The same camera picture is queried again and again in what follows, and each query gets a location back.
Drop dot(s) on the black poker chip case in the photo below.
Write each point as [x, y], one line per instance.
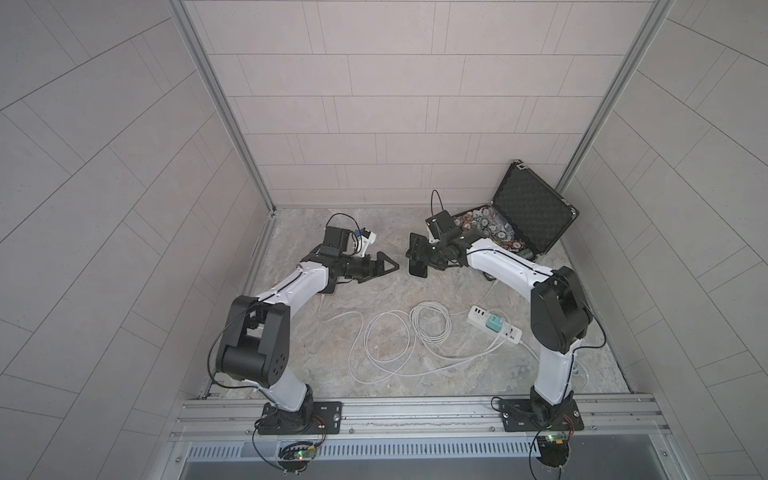
[526, 216]

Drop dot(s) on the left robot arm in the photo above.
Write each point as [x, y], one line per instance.
[254, 345]

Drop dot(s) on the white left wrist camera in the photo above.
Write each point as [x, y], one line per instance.
[363, 240]

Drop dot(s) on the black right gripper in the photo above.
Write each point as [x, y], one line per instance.
[442, 267]

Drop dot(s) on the green case phone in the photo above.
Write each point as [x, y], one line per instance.
[417, 255]

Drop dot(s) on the white power strip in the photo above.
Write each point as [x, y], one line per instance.
[494, 324]

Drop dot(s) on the aluminium front rail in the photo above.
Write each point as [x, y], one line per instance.
[364, 418]

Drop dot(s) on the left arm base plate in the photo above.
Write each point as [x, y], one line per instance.
[300, 418]

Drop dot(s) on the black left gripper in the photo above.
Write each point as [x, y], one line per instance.
[375, 267]

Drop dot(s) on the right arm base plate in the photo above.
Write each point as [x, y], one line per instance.
[526, 415]

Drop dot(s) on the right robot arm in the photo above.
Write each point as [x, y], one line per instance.
[559, 314]

